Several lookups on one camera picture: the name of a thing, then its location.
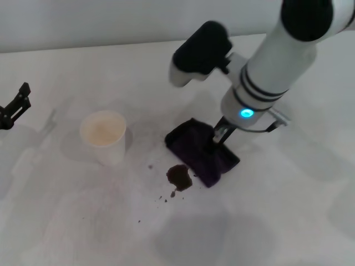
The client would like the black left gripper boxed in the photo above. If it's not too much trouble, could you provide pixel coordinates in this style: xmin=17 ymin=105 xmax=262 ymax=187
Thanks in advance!
xmin=0 ymin=82 xmax=32 ymax=131

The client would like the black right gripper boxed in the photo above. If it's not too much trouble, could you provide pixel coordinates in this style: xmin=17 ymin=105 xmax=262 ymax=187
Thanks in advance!
xmin=209 ymin=116 xmax=238 ymax=152

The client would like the dark purple rag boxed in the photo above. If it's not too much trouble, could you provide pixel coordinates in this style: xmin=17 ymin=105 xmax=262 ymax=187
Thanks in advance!
xmin=164 ymin=117 xmax=241 ymax=188

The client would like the white paper cup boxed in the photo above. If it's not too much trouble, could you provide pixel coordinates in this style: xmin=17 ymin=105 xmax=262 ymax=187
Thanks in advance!
xmin=79 ymin=110 xmax=128 ymax=166

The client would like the dark brown liquid stain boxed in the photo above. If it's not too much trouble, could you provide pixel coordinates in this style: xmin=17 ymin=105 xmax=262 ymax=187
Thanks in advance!
xmin=165 ymin=164 xmax=193 ymax=192

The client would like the thin black cable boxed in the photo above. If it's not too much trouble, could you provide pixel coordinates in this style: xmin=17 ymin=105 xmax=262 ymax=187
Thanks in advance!
xmin=244 ymin=120 xmax=280 ymax=134

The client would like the silver metal wrist bracket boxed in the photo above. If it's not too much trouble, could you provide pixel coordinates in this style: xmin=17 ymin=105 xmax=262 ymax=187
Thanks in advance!
xmin=267 ymin=107 xmax=291 ymax=127

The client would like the black white wrist camera housing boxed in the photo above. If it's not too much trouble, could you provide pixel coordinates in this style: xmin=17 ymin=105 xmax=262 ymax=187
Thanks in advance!
xmin=168 ymin=21 xmax=233 ymax=87

